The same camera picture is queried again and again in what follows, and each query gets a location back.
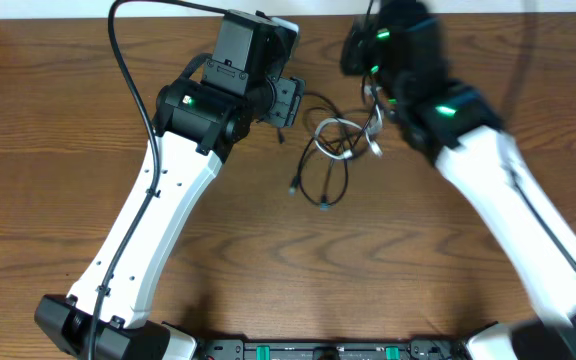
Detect white USB cable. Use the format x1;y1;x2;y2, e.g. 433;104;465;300
312;84;385;161

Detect black USB cable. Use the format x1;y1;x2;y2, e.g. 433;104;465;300
276;90;384;211

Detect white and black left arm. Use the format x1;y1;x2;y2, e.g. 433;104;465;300
34;10;305;359

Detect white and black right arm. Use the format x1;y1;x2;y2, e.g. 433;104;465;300
340;0;576;359

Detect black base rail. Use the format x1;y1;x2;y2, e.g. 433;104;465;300
192;338;469;360

